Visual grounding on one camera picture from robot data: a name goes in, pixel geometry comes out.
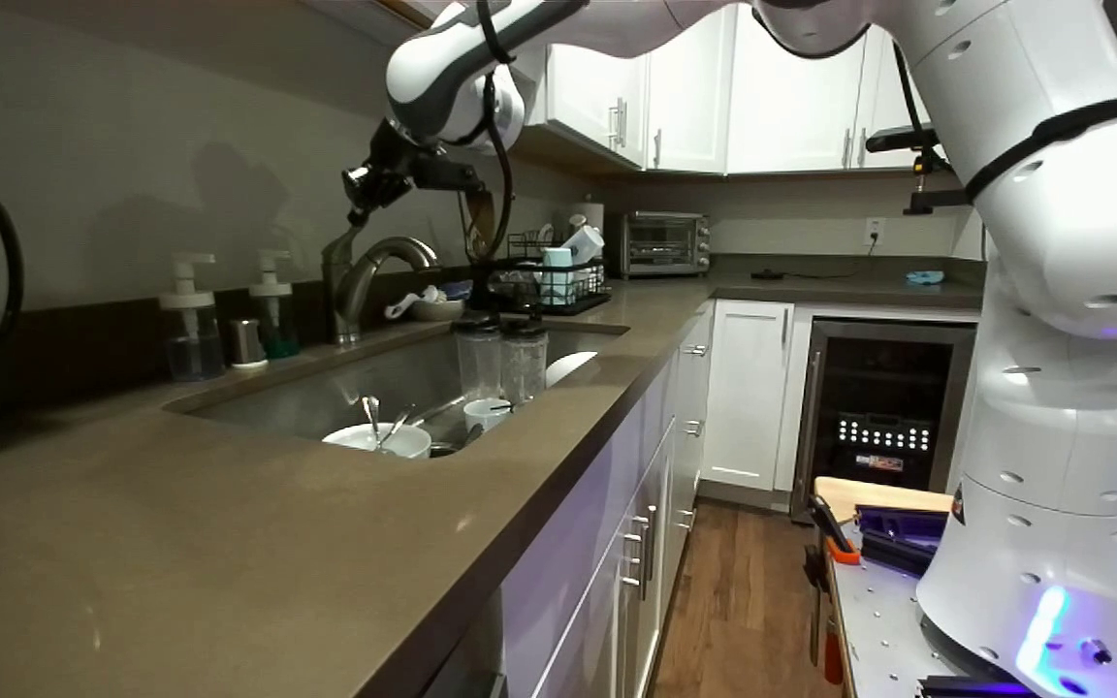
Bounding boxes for white perforated robot table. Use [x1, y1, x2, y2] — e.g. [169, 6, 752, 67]
[825, 556, 1019, 698]

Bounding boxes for white mug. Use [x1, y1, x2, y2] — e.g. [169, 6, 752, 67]
[456, 395, 516, 437]

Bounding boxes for steel kitchen faucet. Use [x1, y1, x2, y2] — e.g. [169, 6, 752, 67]
[317, 218, 446, 352]

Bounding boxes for white cabinets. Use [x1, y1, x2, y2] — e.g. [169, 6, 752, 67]
[495, 297, 807, 698]
[377, 0, 944, 177]

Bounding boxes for wooden board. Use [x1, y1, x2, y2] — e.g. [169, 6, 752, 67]
[809, 473, 959, 522]

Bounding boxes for clear soap dispenser white pump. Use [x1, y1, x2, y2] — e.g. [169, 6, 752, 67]
[159, 249, 220, 383]

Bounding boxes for dark purple tray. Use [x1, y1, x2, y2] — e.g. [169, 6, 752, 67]
[851, 503, 959, 575]

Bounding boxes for black wine cooler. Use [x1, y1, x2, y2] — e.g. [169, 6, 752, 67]
[792, 317, 981, 522]

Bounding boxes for green soap dispenser white pump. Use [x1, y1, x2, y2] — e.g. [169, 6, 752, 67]
[248, 249, 306, 364]

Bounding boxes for metal utensil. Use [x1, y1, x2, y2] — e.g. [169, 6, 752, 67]
[350, 392, 389, 450]

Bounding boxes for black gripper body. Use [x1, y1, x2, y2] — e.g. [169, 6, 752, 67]
[366, 120, 494, 203]

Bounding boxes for orange handled tool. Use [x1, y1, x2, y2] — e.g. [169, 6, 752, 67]
[807, 499, 869, 570]

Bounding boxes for glass jar black lid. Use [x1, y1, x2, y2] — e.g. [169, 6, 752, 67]
[451, 310, 508, 406]
[499, 313, 554, 406]

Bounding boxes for silver toaster oven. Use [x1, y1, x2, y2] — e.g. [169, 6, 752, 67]
[618, 209, 713, 284]

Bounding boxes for grey brush holder bowl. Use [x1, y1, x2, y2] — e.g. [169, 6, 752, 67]
[384, 284, 468, 331]

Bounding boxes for white lower cabinets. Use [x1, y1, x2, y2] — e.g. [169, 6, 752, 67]
[495, 297, 807, 698]

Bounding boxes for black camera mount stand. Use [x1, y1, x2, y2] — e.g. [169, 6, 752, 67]
[861, 118, 978, 218]

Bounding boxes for stainless steel sink basin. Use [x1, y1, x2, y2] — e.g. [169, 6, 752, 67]
[168, 323, 631, 464]

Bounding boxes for black wire dish rack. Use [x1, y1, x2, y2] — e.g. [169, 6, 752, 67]
[463, 249, 618, 323]

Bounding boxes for white bowl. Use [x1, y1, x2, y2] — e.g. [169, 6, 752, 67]
[317, 419, 438, 464]

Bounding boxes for white container in rack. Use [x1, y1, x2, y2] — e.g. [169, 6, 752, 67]
[534, 220, 607, 310]

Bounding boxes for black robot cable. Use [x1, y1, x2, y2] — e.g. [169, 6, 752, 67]
[456, 0, 518, 264]

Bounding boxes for small metal cup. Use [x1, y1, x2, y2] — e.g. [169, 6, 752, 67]
[226, 313, 271, 375]

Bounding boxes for white upper cabinets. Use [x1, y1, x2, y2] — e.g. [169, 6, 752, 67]
[377, 0, 944, 177]

